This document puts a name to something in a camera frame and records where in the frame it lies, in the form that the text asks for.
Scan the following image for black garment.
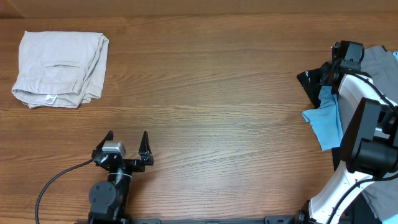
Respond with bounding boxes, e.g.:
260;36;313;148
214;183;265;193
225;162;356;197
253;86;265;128
296;45;388;224

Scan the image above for light blue printed t-shirt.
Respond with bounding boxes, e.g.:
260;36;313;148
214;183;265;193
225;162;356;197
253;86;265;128
302;51;398;224

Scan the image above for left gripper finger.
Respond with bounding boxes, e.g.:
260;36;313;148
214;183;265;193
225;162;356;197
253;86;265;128
95;130;114;151
139;131;153;160

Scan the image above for grey shorts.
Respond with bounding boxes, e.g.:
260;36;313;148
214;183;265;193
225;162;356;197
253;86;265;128
346;46;397;224

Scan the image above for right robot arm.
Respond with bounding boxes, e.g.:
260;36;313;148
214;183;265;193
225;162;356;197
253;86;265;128
291;60;397;223

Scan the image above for folded beige shorts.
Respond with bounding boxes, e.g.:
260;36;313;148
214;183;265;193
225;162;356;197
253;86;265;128
12;31;109;108

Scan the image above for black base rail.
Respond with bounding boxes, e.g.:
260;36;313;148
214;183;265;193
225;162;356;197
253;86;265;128
76;215;295;224

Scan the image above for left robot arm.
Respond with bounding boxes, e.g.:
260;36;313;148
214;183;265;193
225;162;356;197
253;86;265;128
88;131;154;223

